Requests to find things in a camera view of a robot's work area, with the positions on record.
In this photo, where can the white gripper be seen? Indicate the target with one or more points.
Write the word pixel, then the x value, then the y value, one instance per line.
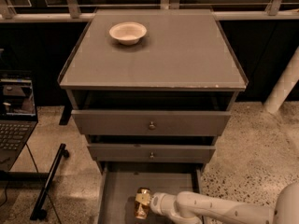
pixel 158 202

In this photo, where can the orange soda can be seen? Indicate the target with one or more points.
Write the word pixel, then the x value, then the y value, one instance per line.
pixel 141 211

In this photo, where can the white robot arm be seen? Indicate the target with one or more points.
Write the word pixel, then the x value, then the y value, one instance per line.
pixel 253 175

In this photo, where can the bottom grey drawer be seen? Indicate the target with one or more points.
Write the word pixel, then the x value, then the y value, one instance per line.
pixel 121 180

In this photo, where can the grey drawer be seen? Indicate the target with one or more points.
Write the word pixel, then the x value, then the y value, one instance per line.
pixel 156 123
pixel 121 180
pixel 151 153

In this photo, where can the middle grey drawer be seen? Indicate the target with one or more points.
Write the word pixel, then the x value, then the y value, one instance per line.
pixel 151 153

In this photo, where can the top grey drawer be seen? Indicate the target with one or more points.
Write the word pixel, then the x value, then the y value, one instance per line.
pixel 156 123

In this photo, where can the grey drawer cabinet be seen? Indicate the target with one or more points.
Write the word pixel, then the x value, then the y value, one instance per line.
pixel 183 63

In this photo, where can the black table leg stand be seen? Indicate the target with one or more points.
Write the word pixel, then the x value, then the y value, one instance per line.
pixel 44 180

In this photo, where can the black laptop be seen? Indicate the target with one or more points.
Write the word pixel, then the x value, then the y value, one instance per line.
pixel 18 116

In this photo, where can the white paper bowl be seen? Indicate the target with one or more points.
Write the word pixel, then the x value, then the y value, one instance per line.
pixel 128 33

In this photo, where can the metal window railing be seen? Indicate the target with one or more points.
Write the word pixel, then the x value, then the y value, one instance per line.
pixel 83 10

